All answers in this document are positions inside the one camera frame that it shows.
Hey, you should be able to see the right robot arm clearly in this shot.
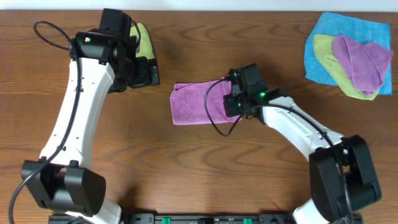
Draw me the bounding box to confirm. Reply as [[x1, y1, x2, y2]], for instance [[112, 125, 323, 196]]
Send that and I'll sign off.
[[224, 84, 382, 223]]

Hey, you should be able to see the black cable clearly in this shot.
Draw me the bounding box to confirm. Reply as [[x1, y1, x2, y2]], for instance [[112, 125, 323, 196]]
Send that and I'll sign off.
[[203, 76, 354, 224], [8, 20, 142, 224]]

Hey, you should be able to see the green cloth in pile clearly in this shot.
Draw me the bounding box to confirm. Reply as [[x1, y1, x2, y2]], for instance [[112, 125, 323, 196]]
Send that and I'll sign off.
[[313, 34, 379, 100]]

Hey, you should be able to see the blue cloth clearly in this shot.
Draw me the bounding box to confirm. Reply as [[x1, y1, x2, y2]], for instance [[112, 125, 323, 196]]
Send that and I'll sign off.
[[304, 12, 392, 95]]

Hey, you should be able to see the purple cloth in pile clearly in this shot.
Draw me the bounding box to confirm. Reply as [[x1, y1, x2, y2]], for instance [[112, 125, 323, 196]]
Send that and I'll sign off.
[[332, 35, 394, 96]]

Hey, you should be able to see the folded green cloth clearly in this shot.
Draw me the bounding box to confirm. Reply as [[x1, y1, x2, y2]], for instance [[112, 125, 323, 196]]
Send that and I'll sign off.
[[136, 23, 155, 60]]

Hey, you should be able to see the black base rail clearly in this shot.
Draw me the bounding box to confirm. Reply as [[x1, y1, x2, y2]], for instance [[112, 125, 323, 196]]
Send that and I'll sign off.
[[48, 212, 364, 224]]

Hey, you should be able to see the right black cable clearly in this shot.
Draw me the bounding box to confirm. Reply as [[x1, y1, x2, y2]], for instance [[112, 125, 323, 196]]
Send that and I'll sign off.
[[203, 76, 354, 224]]

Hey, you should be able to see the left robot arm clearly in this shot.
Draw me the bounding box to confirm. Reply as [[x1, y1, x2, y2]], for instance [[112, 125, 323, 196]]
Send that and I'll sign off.
[[21, 27, 160, 223]]

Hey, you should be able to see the left black cable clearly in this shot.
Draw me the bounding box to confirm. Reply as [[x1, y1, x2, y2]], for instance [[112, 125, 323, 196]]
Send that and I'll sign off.
[[8, 20, 142, 224]]

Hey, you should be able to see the purple cloth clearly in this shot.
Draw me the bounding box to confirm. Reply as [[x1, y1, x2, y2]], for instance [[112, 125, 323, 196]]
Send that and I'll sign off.
[[170, 81, 238, 126], [332, 35, 394, 96]]

